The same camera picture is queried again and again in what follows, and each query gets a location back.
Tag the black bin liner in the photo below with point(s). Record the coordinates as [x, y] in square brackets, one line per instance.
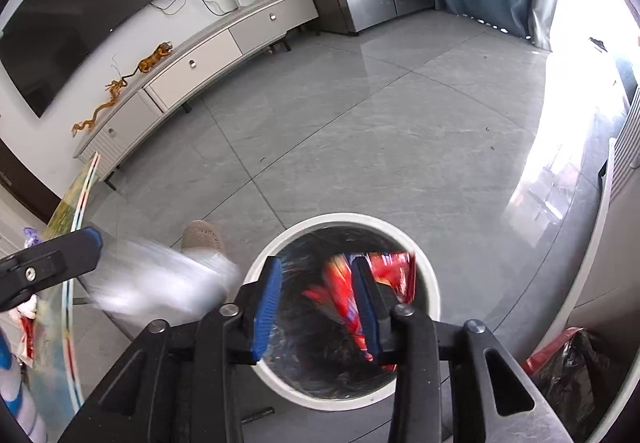
[305, 363]

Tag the blue and white cloth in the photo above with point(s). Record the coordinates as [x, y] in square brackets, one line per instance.
[15, 398]

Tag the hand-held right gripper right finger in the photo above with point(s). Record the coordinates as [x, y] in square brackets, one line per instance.
[365, 308]

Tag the white sofa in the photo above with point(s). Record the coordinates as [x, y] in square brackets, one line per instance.
[610, 263]

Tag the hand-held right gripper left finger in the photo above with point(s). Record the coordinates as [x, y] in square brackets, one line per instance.
[267, 308]

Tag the clear plastic bag red contents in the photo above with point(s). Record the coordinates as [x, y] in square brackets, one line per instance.
[27, 333]

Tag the flower print table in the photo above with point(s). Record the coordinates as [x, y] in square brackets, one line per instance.
[67, 213]

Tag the golden tiger ornament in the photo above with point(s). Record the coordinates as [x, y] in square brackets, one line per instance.
[155, 58]

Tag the golden dragon ornament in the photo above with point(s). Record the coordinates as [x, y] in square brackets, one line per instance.
[112, 88]

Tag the purple plastic bag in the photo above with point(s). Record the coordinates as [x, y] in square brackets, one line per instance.
[31, 237]

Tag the beige slipper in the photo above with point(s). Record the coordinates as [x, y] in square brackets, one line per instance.
[202, 238]

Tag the white round trash can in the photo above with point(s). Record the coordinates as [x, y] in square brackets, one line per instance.
[350, 223]

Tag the black plastic bag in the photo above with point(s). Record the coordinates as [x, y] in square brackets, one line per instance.
[575, 383]

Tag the grey ribbed cushion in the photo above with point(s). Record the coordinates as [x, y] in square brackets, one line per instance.
[627, 143]

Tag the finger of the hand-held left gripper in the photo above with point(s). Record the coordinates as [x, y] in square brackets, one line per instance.
[60, 258]

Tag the dark stick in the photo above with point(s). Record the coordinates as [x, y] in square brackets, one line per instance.
[257, 415]

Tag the white plastic bag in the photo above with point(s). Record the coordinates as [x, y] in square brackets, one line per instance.
[160, 283]

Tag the red snack wrapper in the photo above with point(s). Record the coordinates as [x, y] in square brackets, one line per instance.
[397, 273]
[335, 295]

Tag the white television cabinet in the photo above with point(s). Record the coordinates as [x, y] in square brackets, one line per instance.
[200, 68]

